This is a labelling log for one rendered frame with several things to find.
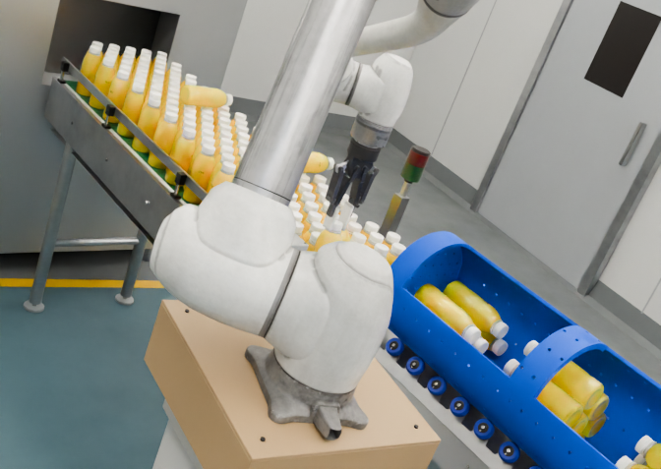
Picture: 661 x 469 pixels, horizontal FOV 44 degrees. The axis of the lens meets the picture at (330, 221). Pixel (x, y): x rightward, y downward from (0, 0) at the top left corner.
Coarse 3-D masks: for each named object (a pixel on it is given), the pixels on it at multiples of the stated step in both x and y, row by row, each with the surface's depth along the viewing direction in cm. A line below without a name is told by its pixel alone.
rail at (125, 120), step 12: (72, 72) 298; (84, 84) 292; (96, 96) 284; (120, 120) 272; (132, 132) 266; (144, 144) 261; (156, 156) 255; (168, 156) 251; (180, 168) 245; (192, 180) 240; (204, 192) 236
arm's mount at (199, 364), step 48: (192, 336) 139; (240, 336) 145; (192, 384) 135; (240, 384) 133; (384, 384) 150; (192, 432) 134; (240, 432) 123; (288, 432) 127; (384, 432) 137; (432, 432) 143
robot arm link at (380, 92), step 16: (384, 64) 183; (400, 64) 182; (368, 80) 183; (384, 80) 183; (400, 80) 183; (352, 96) 184; (368, 96) 184; (384, 96) 184; (400, 96) 184; (368, 112) 186; (384, 112) 185; (400, 112) 188
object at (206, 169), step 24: (96, 72) 287; (168, 72) 310; (120, 96) 279; (144, 96) 273; (144, 120) 263; (216, 120) 276; (168, 144) 257; (192, 144) 249; (216, 144) 257; (168, 168) 252; (192, 168) 242; (216, 168) 239; (192, 192) 244; (312, 192) 250
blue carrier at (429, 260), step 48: (432, 240) 193; (480, 288) 206; (432, 336) 182; (528, 336) 196; (576, 336) 169; (480, 384) 172; (528, 384) 164; (624, 384) 177; (528, 432) 164; (624, 432) 178
